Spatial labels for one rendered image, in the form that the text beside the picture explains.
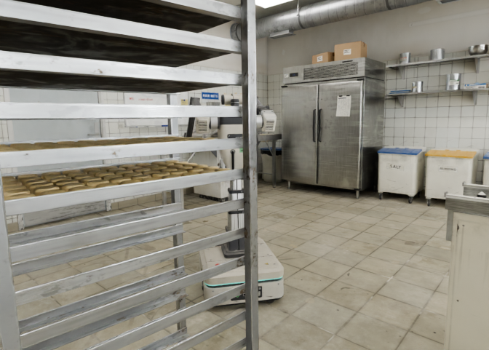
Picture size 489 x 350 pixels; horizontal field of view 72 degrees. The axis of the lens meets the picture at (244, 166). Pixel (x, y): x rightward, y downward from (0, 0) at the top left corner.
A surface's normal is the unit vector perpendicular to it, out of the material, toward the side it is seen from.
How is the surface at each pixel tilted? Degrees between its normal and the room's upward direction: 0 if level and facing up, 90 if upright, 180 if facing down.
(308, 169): 93
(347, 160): 90
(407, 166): 92
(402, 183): 93
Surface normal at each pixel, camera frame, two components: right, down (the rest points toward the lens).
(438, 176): -0.68, 0.14
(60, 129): 0.74, 0.08
